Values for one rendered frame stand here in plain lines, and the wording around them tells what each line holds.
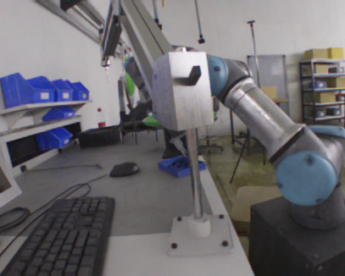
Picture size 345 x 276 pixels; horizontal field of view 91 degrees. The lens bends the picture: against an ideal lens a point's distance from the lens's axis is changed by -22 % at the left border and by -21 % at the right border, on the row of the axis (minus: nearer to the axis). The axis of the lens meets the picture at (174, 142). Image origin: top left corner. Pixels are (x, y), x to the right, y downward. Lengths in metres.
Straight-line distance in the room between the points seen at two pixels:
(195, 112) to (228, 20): 5.87
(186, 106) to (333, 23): 7.63
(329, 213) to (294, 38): 6.44
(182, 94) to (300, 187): 0.22
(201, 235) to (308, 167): 0.19
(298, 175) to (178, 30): 5.62
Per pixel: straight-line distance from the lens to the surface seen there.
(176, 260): 0.32
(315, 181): 0.33
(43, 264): 0.35
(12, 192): 0.58
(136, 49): 0.44
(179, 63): 0.27
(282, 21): 6.74
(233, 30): 6.06
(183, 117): 0.26
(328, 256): 0.44
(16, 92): 1.20
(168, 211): 0.44
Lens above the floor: 1.14
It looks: 12 degrees down
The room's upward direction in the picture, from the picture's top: 7 degrees counter-clockwise
